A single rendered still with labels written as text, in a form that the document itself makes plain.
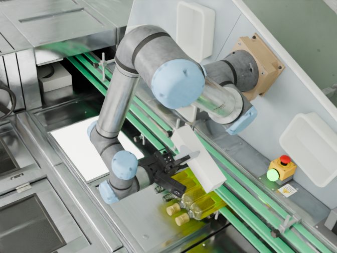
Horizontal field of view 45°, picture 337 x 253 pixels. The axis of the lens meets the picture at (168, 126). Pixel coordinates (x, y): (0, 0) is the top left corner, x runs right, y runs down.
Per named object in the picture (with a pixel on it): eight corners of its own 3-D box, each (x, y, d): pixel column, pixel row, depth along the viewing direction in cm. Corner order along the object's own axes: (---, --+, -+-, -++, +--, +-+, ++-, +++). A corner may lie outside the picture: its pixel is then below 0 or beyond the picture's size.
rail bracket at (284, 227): (293, 216, 143) (267, 233, 137) (299, 202, 139) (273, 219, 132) (302, 223, 141) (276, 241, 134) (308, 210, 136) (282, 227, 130)
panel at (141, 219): (105, 115, 226) (46, 135, 209) (105, 111, 224) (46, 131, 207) (210, 227, 172) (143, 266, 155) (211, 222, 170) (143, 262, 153)
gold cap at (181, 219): (190, 216, 154) (180, 222, 152) (189, 223, 157) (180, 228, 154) (184, 210, 157) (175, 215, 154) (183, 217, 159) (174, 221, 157)
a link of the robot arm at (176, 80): (238, 86, 139) (156, 24, 92) (266, 117, 132) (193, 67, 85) (212, 109, 142) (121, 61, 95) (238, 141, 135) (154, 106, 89)
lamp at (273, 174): (269, 174, 154) (264, 177, 153) (272, 165, 151) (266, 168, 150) (278, 181, 151) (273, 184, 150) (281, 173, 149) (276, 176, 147)
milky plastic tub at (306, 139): (315, 102, 137) (299, 110, 133) (365, 152, 127) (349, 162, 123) (292, 133, 150) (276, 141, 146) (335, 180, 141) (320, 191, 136)
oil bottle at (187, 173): (199, 167, 182) (161, 186, 172) (201, 158, 179) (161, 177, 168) (207, 175, 179) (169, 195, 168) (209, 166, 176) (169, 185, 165)
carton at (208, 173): (188, 124, 147) (175, 129, 144) (226, 179, 139) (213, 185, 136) (183, 133, 152) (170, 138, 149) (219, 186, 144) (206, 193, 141)
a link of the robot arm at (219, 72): (217, 52, 139) (186, 61, 133) (241, 79, 133) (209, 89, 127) (207, 78, 148) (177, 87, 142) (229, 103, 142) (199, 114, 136)
